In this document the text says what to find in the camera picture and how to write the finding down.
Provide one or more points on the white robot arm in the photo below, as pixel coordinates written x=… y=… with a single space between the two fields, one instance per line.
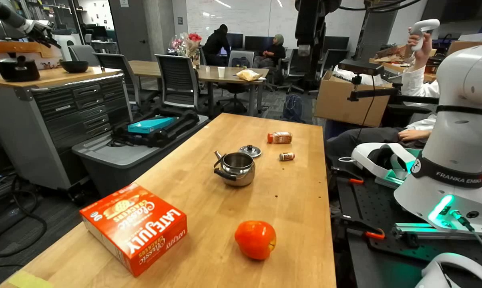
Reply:
x=443 y=185

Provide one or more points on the spice bottle orange cap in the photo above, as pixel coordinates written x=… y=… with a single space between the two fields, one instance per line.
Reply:
x=278 y=137

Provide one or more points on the black bowl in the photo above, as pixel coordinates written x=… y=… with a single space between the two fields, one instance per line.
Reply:
x=73 y=65

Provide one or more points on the black pot on cabinet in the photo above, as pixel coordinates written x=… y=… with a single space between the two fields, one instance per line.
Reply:
x=17 y=69

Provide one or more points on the small yellow grey tube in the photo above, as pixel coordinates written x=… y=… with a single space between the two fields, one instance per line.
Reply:
x=286 y=157

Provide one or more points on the orange handled clamp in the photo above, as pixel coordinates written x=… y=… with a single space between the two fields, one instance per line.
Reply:
x=369 y=232

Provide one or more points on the orange cracker box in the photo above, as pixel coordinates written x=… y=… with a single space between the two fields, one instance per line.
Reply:
x=134 y=225

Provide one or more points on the grey storage bin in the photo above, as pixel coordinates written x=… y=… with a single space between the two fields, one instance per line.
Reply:
x=115 y=165

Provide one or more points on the orange tomato toy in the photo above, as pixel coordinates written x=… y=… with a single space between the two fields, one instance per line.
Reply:
x=254 y=238

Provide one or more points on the silver metal kettle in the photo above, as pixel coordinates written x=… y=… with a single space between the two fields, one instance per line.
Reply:
x=235 y=168

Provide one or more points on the cardboard box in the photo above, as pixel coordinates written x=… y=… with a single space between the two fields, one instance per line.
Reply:
x=334 y=102

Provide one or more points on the teal case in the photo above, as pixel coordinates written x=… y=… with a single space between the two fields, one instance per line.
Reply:
x=144 y=126

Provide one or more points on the seated person background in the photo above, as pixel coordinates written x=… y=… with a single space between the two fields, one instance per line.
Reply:
x=216 y=46

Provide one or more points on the grey office chair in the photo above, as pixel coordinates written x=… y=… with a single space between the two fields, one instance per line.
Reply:
x=179 y=85

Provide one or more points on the grey drawer cabinet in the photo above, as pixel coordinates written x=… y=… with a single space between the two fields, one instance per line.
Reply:
x=41 y=120

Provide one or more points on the silver kettle lid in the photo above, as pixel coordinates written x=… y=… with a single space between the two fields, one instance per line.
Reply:
x=251 y=150

